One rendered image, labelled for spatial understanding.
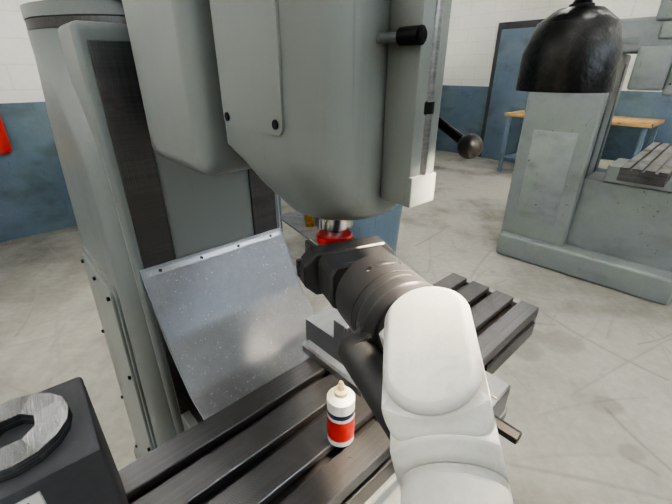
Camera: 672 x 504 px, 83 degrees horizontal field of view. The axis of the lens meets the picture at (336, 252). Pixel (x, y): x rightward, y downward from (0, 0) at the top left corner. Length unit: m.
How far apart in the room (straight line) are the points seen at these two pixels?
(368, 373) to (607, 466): 1.82
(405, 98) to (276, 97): 0.11
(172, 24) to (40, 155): 4.14
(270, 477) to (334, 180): 0.41
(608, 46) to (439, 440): 0.30
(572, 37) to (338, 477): 0.55
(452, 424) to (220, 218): 0.67
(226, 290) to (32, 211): 3.95
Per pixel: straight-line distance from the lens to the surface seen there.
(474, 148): 0.48
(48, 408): 0.49
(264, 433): 0.64
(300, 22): 0.35
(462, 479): 0.25
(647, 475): 2.15
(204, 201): 0.80
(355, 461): 0.61
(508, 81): 7.45
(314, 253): 0.44
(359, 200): 0.38
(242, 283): 0.85
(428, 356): 0.26
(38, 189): 4.65
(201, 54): 0.48
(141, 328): 0.88
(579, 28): 0.37
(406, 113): 0.36
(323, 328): 0.71
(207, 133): 0.49
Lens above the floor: 1.46
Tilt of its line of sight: 26 degrees down
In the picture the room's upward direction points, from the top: straight up
